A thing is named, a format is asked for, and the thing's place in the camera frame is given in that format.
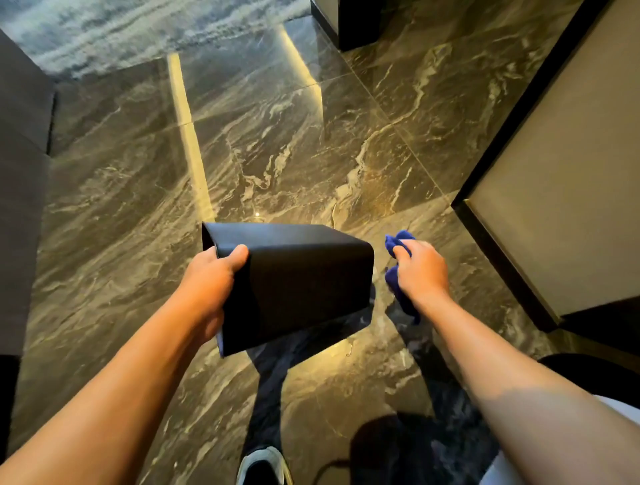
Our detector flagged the person's left hand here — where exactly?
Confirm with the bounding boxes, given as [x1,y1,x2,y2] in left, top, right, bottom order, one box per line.
[171,244,250,346]

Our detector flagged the person's right hand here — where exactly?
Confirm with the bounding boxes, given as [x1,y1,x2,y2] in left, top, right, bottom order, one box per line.
[391,239,451,303]

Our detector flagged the blue cleaning cloth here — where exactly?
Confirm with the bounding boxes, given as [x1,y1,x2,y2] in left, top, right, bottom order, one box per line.
[384,230,422,325]

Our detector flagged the black leather bin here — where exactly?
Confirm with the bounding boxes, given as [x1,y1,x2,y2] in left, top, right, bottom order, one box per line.
[201,222,375,358]

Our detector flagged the person's right forearm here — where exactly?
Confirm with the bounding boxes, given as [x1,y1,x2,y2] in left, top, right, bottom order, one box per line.
[414,286,640,485]

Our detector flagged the person's left forearm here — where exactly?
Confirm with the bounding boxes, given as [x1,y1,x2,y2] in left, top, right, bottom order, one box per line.
[0,294,222,485]

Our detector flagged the dark patterned trousers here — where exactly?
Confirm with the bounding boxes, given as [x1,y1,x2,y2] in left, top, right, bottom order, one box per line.
[240,295,501,485]

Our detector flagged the white and black shoe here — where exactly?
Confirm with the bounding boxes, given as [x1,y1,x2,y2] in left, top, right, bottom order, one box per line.
[236,446,294,485]

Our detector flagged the dark grey wooden furniture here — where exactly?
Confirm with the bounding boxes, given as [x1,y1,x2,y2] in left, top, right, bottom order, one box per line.
[0,29,57,465]

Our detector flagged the dark cabinet base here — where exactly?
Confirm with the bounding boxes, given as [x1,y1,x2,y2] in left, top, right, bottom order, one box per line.
[310,0,383,53]

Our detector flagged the grey patterned rug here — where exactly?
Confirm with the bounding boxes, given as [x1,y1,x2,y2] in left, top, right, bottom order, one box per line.
[0,0,313,81]

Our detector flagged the beige cabinet with dark frame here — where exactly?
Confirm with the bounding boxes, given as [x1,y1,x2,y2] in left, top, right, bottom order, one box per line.
[451,0,640,334]

